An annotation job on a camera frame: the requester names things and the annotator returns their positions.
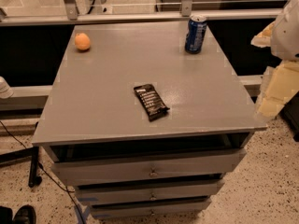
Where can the black shoe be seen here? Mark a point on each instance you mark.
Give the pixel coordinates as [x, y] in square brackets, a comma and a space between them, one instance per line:
[25, 215]

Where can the middle grey drawer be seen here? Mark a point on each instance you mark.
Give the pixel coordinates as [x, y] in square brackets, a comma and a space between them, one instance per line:
[155, 192]

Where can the grey drawer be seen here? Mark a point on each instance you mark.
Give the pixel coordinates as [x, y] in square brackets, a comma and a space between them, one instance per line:
[149, 208]
[155, 192]
[146, 168]

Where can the black metal stand leg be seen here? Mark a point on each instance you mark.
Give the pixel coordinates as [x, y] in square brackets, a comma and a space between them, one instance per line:
[33, 154]

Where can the grey drawer cabinet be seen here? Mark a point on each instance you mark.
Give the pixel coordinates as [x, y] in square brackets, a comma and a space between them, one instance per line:
[138, 126]

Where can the white round object at left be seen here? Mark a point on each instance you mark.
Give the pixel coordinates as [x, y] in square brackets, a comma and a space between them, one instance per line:
[5, 89]

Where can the top grey drawer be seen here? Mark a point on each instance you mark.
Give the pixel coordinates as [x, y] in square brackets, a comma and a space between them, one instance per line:
[146, 168]

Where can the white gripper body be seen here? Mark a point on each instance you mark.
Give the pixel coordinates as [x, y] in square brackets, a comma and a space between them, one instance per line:
[286, 36]

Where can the grey metal railing frame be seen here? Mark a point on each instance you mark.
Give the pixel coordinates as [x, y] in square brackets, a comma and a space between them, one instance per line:
[51, 12]

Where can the orange fruit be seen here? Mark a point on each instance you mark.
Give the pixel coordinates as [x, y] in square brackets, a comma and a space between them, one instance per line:
[82, 41]

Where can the blue pepsi can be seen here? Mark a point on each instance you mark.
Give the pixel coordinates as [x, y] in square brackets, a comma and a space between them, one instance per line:
[196, 33]

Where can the bottom grey drawer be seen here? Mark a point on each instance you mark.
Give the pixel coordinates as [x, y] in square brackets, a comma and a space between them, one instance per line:
[149, 208]

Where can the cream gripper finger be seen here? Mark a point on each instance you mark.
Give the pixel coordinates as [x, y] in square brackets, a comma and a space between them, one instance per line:
[263, 39]
[278, 87]

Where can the black snack bar wrapper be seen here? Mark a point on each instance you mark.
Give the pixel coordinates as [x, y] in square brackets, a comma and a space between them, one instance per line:
[151, 101]

